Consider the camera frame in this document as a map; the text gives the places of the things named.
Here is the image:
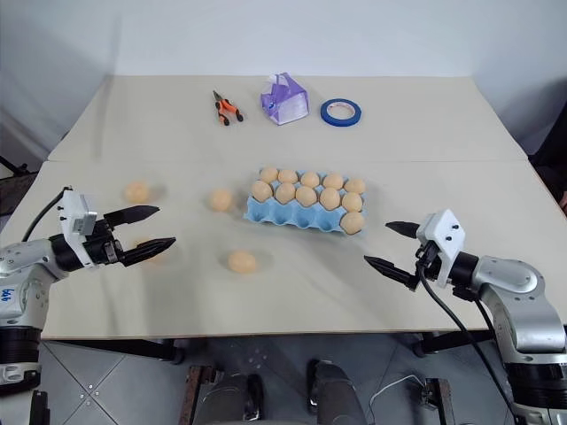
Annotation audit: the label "dark rounded shape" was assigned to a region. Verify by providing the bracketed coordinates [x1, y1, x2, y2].
[307, 359, 369, 425]
[198, 371, 266, 425]

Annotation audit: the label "orange black pliers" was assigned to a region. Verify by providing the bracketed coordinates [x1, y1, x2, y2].
[212, 89, 246, 128]

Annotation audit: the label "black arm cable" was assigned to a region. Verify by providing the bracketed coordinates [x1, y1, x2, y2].
[20, 187, 68, 243]
[415, 260, 517, 425]

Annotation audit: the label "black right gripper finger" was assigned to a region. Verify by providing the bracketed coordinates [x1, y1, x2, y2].
[363, 254, 420, 292]
[384, 220, 420, 241]

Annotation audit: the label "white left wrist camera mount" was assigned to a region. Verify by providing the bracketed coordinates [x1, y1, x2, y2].
[57, 187, 99, 268]

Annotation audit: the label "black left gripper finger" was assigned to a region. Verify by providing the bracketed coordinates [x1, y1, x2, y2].
[104, 204, 161, 228]
[119, 236, 178, 268]

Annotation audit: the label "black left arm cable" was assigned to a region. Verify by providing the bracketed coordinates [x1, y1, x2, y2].
[20, 187, 68, 243]

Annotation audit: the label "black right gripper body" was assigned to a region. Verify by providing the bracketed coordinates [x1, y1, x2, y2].
[414, 241, 445, 285]

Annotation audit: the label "rusty metal frame post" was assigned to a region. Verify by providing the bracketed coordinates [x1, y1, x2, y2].
[423, 377, 454, 425]
[184, 364, 210, 425]

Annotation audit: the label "white floor cable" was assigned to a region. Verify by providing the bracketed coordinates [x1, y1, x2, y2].
[369, 374, 427, 413]

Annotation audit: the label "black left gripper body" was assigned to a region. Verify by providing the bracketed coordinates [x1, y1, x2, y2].
[82, 215, 126, 268]

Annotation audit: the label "black table leg bar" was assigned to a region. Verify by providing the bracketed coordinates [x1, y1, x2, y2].
[412, 330, 498, 358]
[40, 337, 185, 365]

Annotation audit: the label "blue tape roll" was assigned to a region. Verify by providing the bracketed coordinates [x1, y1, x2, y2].
[320, 97, 364, 127]

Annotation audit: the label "blue egg tray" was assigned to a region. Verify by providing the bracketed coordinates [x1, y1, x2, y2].
[245, 167, 367, 238]

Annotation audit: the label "purple plastic tissue pack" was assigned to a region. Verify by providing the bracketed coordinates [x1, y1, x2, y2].
[259, 73, 310, 128]

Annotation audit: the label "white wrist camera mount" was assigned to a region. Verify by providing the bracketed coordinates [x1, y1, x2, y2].
[416, 208, 469, 289]
[57, 187, 99, 268]

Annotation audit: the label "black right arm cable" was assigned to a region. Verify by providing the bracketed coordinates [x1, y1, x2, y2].
[415, 260, 517, 425]

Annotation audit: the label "black stand beside table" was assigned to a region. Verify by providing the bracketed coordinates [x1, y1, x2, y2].
[0, 154, 37, 218]

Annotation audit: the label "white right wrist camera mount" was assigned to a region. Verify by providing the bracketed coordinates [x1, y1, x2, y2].
[416, 208, 469, 289]

